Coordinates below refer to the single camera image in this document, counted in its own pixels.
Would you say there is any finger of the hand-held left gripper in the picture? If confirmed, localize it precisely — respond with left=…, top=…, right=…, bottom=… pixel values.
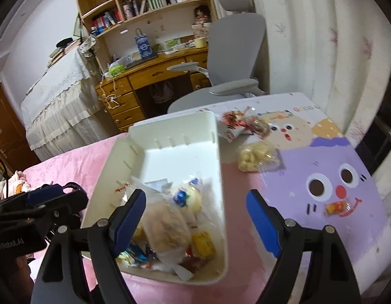
left=26, top=182, right=89, bottom=216

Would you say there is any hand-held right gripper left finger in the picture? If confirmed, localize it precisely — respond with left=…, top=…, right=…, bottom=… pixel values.
left=30, top=188, right=147, bottom=304

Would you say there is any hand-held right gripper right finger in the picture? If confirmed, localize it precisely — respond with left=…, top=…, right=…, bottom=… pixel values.
left=246, top=189, right=362, bottom=304

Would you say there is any round bun clear packet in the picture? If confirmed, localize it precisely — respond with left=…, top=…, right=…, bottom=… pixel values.
left=140, top=201, right=193, bottom=262

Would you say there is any white plastic bin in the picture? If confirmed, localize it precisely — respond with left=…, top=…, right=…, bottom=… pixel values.
left=80, top=109, right=231, bottom=284

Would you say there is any orange white cloth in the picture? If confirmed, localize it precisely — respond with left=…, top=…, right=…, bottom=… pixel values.
left=0, top=171, right=27, bottom=204

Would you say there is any blue orange snack packet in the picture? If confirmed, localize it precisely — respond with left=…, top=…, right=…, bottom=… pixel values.
left=119, top=241, right=152, bottom=265

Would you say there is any pink bedsheet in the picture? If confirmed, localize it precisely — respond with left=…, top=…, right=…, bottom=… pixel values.
left=23, top=133, right=310, bottom=304

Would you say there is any yellow puffs clear bag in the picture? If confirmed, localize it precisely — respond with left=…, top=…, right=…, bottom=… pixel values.
left=236, top=141, right=283, bottom=174

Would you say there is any pale round pastry packet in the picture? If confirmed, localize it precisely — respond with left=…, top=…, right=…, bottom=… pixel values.
left=183, top=184, right=204, bottom=213

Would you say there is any small orange candy packet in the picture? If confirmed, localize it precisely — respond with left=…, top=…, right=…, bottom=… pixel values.
left=324, top=200, right=350, bottom=216

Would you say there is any brown wooden door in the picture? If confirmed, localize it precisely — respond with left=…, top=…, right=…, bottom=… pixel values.
left=0, top=82, right=42, bottom=178

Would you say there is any white lace cloth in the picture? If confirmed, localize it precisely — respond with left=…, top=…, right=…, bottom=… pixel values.
left=21, top=49, right=106, bottom=163

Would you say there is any red white snack bag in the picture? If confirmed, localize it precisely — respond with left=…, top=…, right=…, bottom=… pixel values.
left=219, top=108, right=272, bottom=143

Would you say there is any dark bag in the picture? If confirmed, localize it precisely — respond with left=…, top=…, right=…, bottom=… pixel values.
left=149, top=82, right=174, bottom=104

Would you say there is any stack of books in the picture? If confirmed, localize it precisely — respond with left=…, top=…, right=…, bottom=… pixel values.
left=48, top=40, right=83, bottom=68

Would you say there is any green packet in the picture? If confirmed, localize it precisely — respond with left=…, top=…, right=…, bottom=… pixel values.
left=108, top=63, right=125, bottom=79

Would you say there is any wooden desk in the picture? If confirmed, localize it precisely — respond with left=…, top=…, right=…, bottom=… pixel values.
left=96, top=47, right=212, bottom=134

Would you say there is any dark window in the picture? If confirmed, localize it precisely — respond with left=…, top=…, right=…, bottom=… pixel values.
left=371, top=101, right=391, bottom=178

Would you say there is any blue gift bag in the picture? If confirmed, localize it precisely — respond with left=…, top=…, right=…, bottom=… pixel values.
left=134, top=28, right=152, bottom=60

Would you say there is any grey office chair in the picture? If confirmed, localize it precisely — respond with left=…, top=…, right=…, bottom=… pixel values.
left=167, top=0, right=269, bottom=115

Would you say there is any white leaf print curtain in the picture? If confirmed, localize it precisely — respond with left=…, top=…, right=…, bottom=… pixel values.
left=246, top=0, right=391, bottom=153

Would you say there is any doll figure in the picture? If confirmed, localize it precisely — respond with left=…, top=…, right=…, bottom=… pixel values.
left=192, top=5, right=212, bottom=26

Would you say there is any white cable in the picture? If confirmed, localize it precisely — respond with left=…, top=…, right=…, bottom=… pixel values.
left=99, top=78, right=120, bottom=110

